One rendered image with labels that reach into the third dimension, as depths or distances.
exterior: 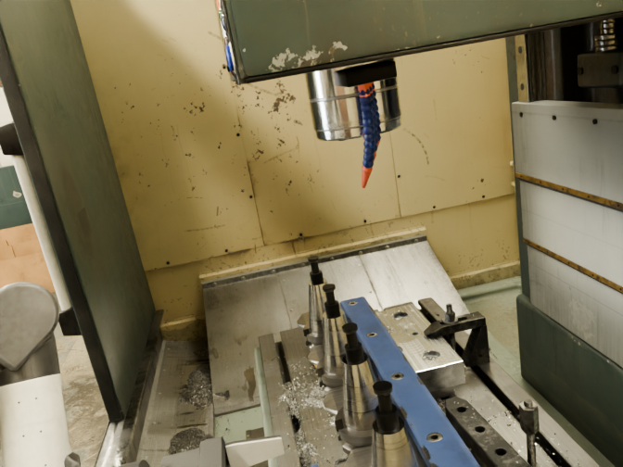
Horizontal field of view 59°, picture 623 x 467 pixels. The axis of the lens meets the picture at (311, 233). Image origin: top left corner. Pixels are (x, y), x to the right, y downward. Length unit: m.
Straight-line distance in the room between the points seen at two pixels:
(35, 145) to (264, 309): 1.00
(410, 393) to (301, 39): 0.41
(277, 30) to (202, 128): 1.35
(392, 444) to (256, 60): 0.44
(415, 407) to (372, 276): 1.49
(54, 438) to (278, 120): 1.40
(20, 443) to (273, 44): 0.63
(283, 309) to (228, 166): 0.55
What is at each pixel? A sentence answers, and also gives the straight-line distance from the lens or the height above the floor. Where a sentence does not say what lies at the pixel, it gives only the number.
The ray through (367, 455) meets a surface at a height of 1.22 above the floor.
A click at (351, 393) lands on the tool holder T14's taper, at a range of 0.56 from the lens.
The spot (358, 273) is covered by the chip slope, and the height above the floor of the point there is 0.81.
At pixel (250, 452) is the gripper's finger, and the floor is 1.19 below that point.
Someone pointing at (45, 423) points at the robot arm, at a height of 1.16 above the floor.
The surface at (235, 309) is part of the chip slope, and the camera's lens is 2.01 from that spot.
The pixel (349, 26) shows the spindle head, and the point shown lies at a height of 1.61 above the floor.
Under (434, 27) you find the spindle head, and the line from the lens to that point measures 0.71.
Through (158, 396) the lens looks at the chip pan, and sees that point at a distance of 1.87.
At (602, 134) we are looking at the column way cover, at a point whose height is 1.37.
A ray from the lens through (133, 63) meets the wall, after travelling 2.01.
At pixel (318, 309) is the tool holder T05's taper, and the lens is 0.75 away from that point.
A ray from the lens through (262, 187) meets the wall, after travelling 2.03.
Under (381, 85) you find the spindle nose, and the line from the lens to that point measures 0.95.
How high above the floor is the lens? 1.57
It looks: 16 degrees down
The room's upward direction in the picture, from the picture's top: 10 degrees counter-clockwise
